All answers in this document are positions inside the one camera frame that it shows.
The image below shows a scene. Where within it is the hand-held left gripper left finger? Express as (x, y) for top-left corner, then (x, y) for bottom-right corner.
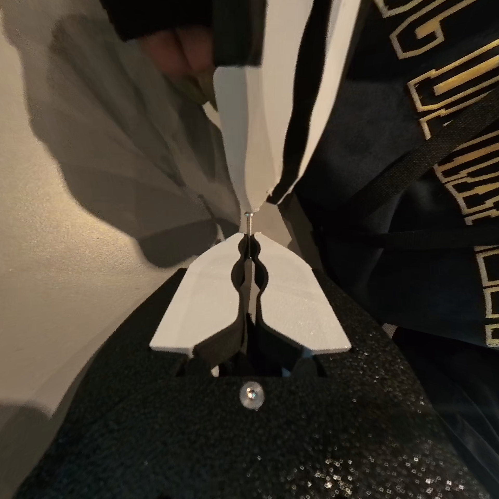
(149, 232), (250, 368)

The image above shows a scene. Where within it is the black webbing strap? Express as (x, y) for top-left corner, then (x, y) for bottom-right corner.
(312, 99), (499, 250)

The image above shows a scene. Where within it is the small metal nail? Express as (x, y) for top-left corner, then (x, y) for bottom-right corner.
(244, 211), (256, 258)

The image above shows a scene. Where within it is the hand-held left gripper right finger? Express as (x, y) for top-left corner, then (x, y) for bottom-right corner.
(249, 233), (352, 368)

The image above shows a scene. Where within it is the person's right hand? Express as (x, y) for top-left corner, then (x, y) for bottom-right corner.
(138, 27), (219, 111)

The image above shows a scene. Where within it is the person's black printed hoodie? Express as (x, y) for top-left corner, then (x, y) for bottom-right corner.
(288, 0), (499, 499)

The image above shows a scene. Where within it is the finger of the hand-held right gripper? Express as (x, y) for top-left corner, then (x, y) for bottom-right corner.
(267, 0), (364, 205)
(214, 0), (310, 214)

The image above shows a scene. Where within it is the grey desk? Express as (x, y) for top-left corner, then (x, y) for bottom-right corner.
(0, 0), (312, 496)

